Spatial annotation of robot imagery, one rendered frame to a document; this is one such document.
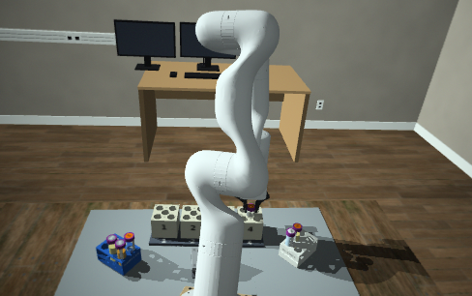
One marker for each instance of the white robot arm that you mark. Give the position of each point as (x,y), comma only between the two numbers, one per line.
(242,106)

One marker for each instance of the blue tube rack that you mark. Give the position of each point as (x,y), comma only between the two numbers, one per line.
(127,263)

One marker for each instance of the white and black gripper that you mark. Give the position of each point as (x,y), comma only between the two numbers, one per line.
(258,199)

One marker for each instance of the white tube rack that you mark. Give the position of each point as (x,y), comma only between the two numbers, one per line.
(305,247)

